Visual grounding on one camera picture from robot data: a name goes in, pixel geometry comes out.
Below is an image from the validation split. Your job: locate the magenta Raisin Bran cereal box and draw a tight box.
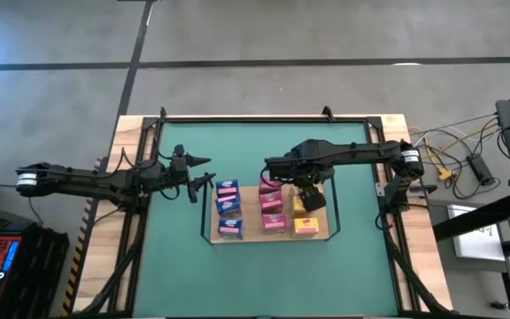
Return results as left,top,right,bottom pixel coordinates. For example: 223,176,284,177
258,176,282,195
258,191,284,214
261,212,289,234

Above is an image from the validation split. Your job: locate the yellow Corn Pops cereal box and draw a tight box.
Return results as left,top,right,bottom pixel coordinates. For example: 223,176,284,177
292,194,307,218
292,215,321,237

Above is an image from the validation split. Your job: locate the green table mat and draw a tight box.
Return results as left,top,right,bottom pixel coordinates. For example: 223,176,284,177
133,121,400,318

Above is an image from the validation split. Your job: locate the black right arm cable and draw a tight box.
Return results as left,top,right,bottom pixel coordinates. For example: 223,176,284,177
259,166,291,190

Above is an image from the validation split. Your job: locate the yellow cable with connector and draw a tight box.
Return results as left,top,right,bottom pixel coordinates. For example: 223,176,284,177
407,125,502,182

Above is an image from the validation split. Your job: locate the black metal shelf bracket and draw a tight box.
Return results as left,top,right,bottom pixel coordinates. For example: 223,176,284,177
325,175,341,240
199,173,215,245

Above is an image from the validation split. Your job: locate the white paper box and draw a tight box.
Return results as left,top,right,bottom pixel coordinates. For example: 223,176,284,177
447,204,506,262

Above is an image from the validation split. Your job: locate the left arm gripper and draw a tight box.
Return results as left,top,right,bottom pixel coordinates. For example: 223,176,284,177
168,144,217,206

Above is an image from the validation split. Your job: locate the yellow black hazard strip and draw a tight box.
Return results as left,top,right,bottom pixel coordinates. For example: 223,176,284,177
61,194,95,316

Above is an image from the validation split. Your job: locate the black desk support bar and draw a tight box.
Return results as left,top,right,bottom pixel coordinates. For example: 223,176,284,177
431,191,510,243

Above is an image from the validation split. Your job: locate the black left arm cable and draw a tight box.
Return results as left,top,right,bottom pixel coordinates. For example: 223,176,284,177
157,183,182,202

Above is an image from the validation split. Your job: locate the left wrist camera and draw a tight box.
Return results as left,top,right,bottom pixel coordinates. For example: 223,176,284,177
170,156,189,178

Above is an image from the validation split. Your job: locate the black power brick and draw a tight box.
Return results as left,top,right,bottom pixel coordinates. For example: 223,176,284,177
466,152,498,187

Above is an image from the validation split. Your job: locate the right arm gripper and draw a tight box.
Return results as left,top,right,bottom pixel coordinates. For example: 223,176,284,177
264,154,328,213

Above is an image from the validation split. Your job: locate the black table frame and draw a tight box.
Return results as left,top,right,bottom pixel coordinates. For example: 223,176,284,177
80,105,455,319

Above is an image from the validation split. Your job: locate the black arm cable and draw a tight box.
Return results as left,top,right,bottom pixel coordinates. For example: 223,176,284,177
259,166,291,190
157,183,182,202

